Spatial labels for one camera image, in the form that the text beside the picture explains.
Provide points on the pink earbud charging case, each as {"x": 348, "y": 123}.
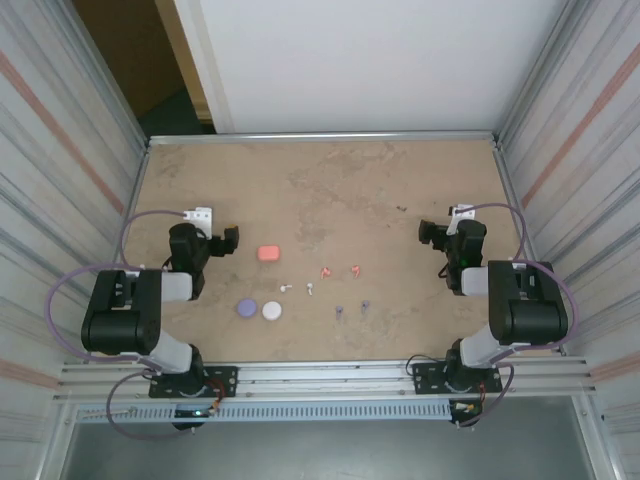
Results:
{"x": 268, "y": 252}

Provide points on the purple earbud charging case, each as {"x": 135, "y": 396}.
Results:
{"x": 247, "y": 307}

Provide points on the white earbud charging case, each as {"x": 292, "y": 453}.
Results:
{"x": 272, "y": 310}

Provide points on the pink earbud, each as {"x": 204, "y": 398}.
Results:
{"x": 355, "y": 271}
{"x": 325, "y": 272}

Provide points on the purple earbud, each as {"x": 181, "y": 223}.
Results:
{"x": 339, "y": 310}
{"x": 365, "y": 304}

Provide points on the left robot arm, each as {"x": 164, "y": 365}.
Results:
{"x": 120, "y": 325}

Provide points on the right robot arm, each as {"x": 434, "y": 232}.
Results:
{"x": 530, "y": 315}

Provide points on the brown wooden door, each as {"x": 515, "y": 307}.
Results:
{"x": 125, "y": 50}

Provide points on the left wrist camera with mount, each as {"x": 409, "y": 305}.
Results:
{"x": 202, "y": 215}

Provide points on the aluminium side rail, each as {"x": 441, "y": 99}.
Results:
{"x": 505, "y": 175}
{"x": 140, "y": 175}

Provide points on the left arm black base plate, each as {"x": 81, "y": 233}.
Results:
{"x": 225, "y": 380}

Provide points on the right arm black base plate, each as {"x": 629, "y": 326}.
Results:
{"x": 425, "y": 377}

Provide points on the aluminium table edge rail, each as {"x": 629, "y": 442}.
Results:
{"x": 325, "y": 136}

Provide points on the aluminium mounting rail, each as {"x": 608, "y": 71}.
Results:
{"x": 325, "y": 377}

